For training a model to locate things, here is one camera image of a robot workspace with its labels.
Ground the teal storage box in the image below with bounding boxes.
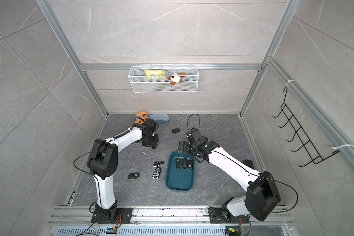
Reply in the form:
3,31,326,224
165,151,194,192

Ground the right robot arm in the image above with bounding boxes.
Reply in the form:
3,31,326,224
185,128,281,222

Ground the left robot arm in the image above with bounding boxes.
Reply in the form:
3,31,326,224
87,117,159,221

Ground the Mercedes key chrome black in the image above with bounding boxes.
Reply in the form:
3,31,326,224
153,161,164,167

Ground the BMW key silver black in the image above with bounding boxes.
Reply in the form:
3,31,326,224
152,167,161,180

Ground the orange plush toy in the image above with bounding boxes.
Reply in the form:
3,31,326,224
135,111,149,124

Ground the light blue glasses case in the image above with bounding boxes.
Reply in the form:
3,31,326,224
149,114,170,123

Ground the yellow plush in basket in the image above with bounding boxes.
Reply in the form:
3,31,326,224
144,70,168,80

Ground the brown white plush dog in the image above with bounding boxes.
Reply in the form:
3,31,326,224
168,72,186,86

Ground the white wire basket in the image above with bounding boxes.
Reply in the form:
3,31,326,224
128,65,199,93

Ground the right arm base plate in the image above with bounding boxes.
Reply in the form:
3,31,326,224
208,206,250,224

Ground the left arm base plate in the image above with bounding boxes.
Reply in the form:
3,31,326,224
91,207,133,224

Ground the black wall hook rack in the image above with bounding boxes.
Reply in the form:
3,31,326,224
272,87,340,167

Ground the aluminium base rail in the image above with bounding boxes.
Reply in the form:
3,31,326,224
42,206,297,236

